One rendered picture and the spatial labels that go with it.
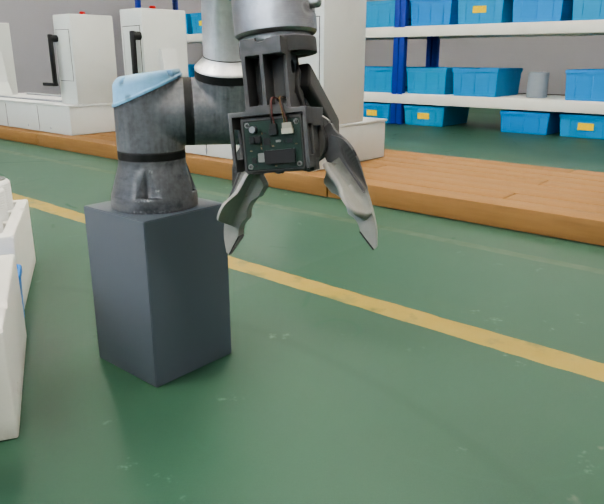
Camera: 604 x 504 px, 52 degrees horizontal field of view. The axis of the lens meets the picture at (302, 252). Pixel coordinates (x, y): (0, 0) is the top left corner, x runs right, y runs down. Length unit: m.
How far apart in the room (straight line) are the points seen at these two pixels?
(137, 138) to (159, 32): 2.64
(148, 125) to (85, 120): 3.20
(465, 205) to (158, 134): 1.40
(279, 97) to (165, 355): 0.68
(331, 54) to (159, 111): 1.76
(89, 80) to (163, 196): 3.23
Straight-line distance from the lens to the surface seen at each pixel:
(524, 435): 1.05
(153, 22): 3.68
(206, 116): 1.07
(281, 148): 0.55
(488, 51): 9.26
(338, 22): 2.80
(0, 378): 1.03
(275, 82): 0.57
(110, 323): 1.20
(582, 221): 2.11
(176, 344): 1.14
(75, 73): 4.24
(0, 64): 5.53
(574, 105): 4.92
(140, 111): 1.07
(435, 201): 2.30
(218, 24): 1.06
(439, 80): 5.39
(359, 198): 0.59
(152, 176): 1.08
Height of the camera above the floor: 0.55
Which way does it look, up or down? 17 degrees down
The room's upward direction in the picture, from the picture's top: straight up
